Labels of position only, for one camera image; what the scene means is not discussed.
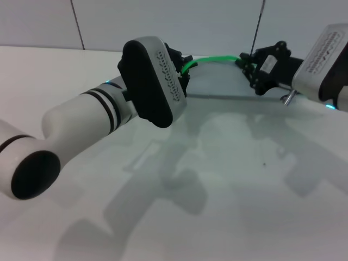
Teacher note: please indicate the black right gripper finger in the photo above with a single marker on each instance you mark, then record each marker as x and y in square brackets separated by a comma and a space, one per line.
[250, 74]
[248, 58]

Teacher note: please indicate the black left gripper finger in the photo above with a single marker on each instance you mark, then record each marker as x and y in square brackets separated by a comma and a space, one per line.
[187, 59]
[185, 83]

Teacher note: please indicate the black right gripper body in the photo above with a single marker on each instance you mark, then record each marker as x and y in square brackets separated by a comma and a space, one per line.
[282, 70]

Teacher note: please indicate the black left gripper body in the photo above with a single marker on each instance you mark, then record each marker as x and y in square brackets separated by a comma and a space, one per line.
[175, 57]

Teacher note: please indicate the clear green-zipper document bag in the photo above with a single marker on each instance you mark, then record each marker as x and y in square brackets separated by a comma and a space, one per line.
[217, 79]

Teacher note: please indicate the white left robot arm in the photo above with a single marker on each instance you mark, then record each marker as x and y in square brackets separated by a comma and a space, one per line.
[76, 119]

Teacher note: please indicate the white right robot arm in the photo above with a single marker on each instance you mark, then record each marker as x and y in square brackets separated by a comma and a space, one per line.
[340, 104]

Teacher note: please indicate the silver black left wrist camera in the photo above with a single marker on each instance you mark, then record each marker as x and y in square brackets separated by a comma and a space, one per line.
[146, 84]

